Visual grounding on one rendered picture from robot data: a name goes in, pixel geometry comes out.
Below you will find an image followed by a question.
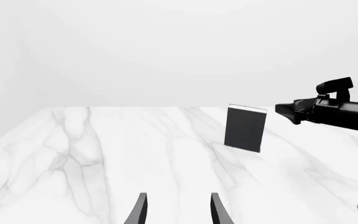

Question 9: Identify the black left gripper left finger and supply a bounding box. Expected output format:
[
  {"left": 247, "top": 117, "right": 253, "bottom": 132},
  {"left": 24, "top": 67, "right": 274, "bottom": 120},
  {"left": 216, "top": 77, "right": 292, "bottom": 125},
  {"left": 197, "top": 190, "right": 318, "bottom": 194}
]
[{"left": 123, "top": 192, "right": 148, "bottom": 224}]

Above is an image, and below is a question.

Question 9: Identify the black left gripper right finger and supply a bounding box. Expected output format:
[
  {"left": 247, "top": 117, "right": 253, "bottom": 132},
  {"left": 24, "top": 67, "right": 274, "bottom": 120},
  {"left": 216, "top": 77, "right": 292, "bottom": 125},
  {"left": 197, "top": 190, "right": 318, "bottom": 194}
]
[{"left": 210, "top": 192, "right": 235, "bottom": 224}]

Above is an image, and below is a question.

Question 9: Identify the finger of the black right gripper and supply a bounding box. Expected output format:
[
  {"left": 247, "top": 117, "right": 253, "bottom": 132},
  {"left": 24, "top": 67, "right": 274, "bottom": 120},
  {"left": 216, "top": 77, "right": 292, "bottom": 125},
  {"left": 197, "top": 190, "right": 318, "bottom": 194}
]
[
  {"left": 293, "top": 97, "right": 318, "bottom": 105},
  {"left": 275, "top": 101, "right": 316, "bottom": 125}
]

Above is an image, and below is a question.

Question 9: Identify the black book with white pages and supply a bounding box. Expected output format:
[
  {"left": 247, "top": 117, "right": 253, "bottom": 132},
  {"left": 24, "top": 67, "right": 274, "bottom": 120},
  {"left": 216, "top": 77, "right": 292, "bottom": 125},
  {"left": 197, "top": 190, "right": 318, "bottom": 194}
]
[{"left": 224, "top": 103, "right": 268, "bottom": 154}]

